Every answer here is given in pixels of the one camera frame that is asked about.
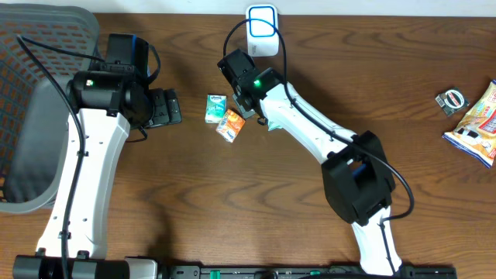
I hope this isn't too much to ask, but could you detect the orange snack packet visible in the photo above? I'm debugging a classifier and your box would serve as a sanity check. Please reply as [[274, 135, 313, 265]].
[[216, 109, 246, 143]]

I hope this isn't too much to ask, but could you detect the teal tissue pack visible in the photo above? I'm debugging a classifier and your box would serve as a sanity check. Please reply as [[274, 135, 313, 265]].
[[205, 95, 227, 123]]

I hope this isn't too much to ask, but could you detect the yellow snack bag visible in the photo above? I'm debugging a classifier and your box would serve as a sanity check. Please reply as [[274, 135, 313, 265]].
[[443, 80, 496, 168]]

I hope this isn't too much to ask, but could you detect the teal wet wipes pack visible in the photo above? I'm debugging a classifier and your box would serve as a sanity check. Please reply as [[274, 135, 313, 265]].
[[267, 121, 281, 131]]

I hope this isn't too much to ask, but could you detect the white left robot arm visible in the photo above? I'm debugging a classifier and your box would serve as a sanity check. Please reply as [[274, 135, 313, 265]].
[[12, 33, 182, 279]]

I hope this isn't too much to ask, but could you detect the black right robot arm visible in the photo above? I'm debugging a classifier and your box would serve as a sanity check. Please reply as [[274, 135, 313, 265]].
[[217, 50, 402, 276]]

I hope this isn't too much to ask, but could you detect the white barcode scanner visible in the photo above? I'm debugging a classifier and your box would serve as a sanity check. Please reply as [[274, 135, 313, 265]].
[[246, 4, 279, 57]]

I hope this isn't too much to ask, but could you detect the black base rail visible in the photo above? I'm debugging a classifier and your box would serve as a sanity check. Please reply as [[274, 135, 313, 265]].
[[157, 265, 458, 279]]

